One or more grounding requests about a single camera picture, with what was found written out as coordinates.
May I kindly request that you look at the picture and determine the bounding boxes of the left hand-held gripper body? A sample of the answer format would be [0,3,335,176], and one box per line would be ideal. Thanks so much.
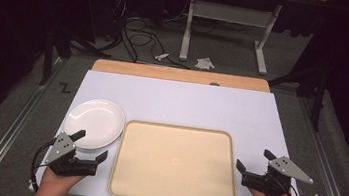
[43,130,102,181]

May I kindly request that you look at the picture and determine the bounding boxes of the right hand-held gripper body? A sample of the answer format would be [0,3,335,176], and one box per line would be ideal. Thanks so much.
[239,151,317,196]

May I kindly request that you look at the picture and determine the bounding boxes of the white round plate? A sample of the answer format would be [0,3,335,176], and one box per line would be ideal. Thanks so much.
[61,94,129,155]

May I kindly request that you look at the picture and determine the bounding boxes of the beige plastic tray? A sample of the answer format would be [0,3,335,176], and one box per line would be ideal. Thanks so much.
[106,117,247,196]

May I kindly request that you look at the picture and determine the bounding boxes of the person's left hand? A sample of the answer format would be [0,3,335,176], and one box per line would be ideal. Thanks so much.
[39,166,87,196]

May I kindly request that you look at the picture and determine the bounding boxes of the black metal stand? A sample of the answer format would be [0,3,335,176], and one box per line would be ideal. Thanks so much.
[262,60,331,133]
[38,23,115,95]

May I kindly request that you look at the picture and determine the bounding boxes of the white table mat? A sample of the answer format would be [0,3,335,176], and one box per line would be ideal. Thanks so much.
[28,64,322,196]

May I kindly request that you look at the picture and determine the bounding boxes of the crumpled white paper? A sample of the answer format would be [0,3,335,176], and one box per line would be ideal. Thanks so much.
[194,55,217,72]

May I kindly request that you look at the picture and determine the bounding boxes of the small white paper scrap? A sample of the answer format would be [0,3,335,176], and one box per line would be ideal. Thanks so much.
[154,51,171,63]

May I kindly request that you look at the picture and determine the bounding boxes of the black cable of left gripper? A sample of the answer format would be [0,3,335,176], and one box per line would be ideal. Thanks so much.
[27,137,57,195]

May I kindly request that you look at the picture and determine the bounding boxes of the metal floor rail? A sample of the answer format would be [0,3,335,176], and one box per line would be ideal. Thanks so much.
[0,50,67,196]
[285,96,349,196]

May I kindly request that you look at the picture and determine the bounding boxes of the black floor cables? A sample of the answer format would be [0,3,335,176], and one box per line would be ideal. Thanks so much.
[100,0,200,71]

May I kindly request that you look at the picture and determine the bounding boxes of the white metal desk frame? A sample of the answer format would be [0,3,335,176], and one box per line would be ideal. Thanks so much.
[177,0,284,78]

